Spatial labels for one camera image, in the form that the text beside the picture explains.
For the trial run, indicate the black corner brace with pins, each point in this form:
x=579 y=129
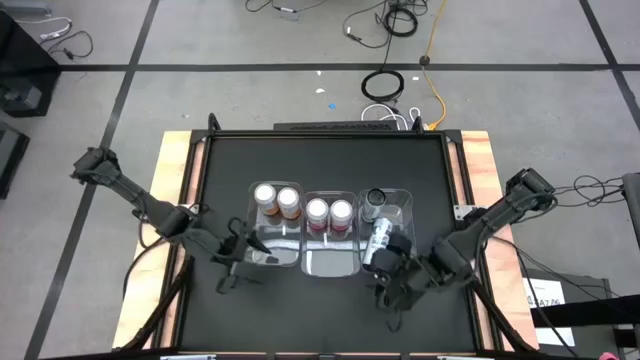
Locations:
x=214 y=122
x=417 y=124

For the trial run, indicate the silver clamp bracket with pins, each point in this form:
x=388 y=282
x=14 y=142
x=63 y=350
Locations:
x=462 y=211

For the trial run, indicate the clear plastic bin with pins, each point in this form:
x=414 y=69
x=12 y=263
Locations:
x=400 y=210
x=330 y=260
x=280 y=250

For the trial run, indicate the black computer case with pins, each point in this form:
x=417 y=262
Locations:
x=10 y=160

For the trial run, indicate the black cabinet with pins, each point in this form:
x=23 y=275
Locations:
x=25 y=65

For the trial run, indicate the black box with white labels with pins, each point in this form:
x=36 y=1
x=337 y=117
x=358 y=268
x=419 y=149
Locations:
x=580 y=290

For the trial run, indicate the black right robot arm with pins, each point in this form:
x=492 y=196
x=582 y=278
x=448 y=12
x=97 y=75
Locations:
x=500 y=212

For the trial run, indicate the black table frame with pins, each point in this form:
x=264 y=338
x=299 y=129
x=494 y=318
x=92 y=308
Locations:
x=325 y=134

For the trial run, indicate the gray post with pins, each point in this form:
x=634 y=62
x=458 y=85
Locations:
x=632 y=200

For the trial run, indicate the gray power adapter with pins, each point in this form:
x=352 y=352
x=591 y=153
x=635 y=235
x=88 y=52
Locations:
x=289 y=13

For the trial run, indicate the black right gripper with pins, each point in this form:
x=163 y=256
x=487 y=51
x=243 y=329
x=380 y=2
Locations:
x=407 y=285

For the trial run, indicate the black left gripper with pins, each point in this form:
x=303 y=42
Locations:
x=237 y=250

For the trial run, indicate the diagonal frame strut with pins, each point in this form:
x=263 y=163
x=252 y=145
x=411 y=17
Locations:
x=492 y=310
x=165 y=305

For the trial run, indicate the pink object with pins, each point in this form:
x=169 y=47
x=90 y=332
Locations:
x=607 y=356

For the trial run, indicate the black bar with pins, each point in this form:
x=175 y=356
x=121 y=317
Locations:
x=590 y=310

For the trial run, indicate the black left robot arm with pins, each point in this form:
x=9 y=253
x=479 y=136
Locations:
x=145 y=202

